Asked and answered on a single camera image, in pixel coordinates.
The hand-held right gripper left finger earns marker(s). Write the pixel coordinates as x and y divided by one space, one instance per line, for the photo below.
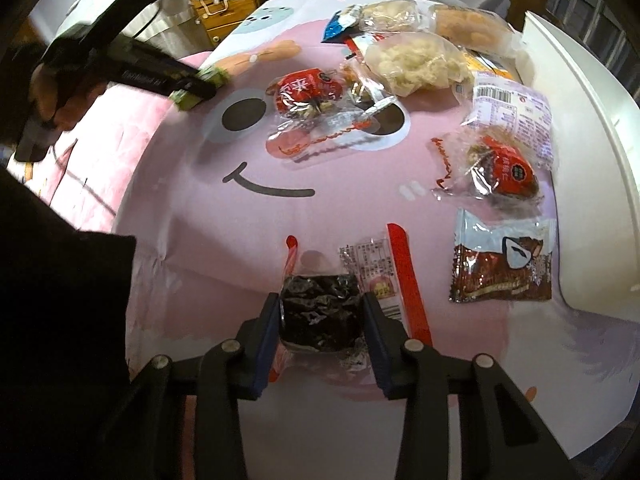
265 345

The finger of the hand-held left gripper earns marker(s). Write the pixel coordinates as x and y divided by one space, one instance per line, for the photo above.
180 66
190 92

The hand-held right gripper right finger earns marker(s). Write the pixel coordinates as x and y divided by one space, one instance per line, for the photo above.
376 345

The dark seaweed snack packet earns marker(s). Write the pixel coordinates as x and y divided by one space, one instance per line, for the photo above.
320 310

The red label rice cracker packet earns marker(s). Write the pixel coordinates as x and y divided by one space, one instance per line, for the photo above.
305 92
505 172

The brown chocolate snack packet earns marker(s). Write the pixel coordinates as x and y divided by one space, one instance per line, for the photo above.
500 270

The blue silver snack packet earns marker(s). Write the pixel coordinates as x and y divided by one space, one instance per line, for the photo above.
339 26

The red white cookie packet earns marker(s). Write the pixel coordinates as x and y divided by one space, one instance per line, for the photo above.
361 44

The small pale puffed snack packet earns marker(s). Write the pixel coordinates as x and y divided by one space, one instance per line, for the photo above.
390 15

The large pale puffed snack packet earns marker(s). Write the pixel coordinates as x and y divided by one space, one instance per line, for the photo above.
415 62

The white barcode snack packet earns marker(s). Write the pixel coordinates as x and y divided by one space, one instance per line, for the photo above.
515 110

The white plastic bin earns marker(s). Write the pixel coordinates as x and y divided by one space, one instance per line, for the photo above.
590 170

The brown bread clear packet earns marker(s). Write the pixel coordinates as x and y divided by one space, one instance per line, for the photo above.
470 27

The orange snack packet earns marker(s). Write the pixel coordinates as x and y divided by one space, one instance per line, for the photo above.
487 66

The person's left forearm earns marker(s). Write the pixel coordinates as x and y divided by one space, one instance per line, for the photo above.
55 335

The person's left hand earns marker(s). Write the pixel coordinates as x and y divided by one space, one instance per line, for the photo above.
67 115

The pink printed tablecloth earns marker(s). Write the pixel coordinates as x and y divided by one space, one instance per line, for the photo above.
250 220

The metal window railing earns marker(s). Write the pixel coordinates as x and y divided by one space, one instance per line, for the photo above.
590 15

